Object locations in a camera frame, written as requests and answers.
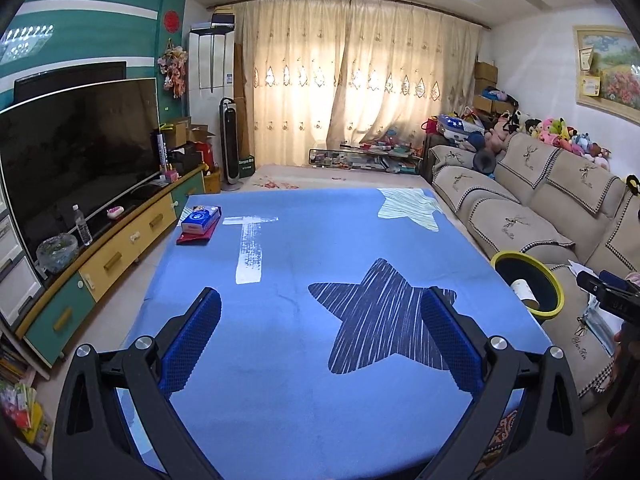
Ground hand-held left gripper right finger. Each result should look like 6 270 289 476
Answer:
420 287 587 480

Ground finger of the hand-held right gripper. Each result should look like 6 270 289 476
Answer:
575 272 640 322
599 270 640 295

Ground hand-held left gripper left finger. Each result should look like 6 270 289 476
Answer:
52 287 223 480

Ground yellow rimmed dark trash bin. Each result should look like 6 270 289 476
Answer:
490 251 565 318

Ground white dotted paper cup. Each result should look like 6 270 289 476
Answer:
510 278 540 308

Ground clear plastic folder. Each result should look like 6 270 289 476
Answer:
580 305 626 356

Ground white papers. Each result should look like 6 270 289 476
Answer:
567 260 598 281

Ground red brown patterned rug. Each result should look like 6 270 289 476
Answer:
480 407 521 471

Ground dark red flat pouch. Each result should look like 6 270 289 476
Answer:
176 222 218 247

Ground person's leg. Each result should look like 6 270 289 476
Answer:
595 322 640 480

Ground teal yellow television cabinet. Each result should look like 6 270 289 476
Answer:
15 162 208 368

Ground blue tissue pack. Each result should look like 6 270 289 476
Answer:
180 205 222 233

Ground beige embroidered sofa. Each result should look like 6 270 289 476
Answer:
422 132 640 413

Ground blue star print tablecloth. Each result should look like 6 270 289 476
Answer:
107 187 553 480

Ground clear water bottle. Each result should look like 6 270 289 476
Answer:
71 204 93 247

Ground clear plastic bag bowl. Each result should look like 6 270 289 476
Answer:
36 234 79 275

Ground pile of plush toys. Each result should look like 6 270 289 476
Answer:
425 87 613 171

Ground grey neck pillow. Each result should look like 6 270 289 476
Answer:
472 150 497 175

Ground pile of books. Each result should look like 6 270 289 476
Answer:
0 340 53 448

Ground white drawer unit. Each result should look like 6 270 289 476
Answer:
0 200 43 328

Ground cream floral carpet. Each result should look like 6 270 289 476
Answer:
240 162 436 193

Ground red bag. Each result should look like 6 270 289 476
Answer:
195 141 216 173

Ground black printed tube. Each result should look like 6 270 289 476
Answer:
151 130 171 178

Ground framed landscape picture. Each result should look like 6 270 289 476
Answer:
572 25 640 126

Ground grey tower fan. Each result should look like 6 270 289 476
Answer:
220 97 243 192

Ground glass coffee table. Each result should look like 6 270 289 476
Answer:
307 142 423 176

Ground stacked cardboard box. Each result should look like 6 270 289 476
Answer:
474 61 499 96
472 94 516 116

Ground large curved television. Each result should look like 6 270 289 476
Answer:
0 77 161 266

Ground brown wooden board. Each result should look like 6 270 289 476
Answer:
232 42 251 158

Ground white standing air conditioner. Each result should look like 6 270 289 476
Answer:
187 27 236 193

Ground cream embroidered curtain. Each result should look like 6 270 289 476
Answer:
232 0 353 166
327 0 483 148

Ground hanging flower decoration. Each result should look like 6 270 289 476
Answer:
157 45 188 100

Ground flat black television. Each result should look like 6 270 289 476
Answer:
13 61 127 103

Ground box on air conditioner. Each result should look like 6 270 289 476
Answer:
191 12 236 31

